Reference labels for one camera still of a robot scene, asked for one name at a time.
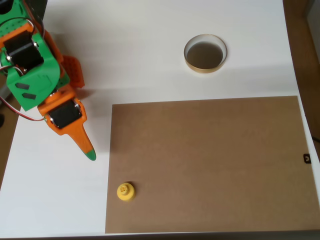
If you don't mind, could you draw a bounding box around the small yellow peg figure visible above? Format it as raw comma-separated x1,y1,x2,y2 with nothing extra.
116,181,137,202

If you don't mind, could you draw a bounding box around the brown fibreboard sheet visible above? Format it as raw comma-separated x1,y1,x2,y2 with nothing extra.
104,95,316,235

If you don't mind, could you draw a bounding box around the round bowl with gold rim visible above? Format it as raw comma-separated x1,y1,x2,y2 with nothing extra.
183,33,229,75

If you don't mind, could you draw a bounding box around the red white servo cable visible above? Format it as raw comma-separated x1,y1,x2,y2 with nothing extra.
0,96,47,123

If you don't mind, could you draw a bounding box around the orange robot base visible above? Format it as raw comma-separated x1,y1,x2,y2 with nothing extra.
59,54,86,89

